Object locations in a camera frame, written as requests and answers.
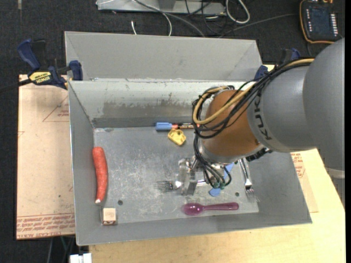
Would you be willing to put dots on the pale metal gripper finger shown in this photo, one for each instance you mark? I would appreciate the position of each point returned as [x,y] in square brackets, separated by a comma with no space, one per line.
[189,187]
[184,166]

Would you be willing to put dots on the purple plastic spoon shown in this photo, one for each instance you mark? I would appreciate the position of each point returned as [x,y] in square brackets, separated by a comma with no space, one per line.
[197,209]

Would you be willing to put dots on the dark metal fork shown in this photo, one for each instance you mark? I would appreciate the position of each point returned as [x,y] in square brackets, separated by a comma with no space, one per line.
[166,185]

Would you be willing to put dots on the blue plastic piece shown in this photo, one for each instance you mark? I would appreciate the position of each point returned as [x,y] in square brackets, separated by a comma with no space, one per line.
[215,192]

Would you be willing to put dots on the yellow plastic piece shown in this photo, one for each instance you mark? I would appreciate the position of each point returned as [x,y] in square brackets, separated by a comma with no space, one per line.
[176,137]

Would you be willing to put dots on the marker with blue cap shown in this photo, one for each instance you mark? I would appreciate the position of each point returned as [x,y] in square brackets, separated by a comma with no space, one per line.
[163,126]

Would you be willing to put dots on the grey metal bin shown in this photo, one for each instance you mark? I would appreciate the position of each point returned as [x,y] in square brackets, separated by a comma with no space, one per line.
[137,157]

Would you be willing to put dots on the silver metal fork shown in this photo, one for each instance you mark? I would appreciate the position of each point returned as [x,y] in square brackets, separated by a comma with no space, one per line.
[248,183]

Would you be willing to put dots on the orange toy carrot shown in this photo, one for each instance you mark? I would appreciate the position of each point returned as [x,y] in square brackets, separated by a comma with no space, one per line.
[101,171]

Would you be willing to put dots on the small pale wooden cube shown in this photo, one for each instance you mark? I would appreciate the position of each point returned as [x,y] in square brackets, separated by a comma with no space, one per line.
[109,216]

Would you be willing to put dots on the brown cardboard board red print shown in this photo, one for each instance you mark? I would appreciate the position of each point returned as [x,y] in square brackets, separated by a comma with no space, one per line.
[41,160]

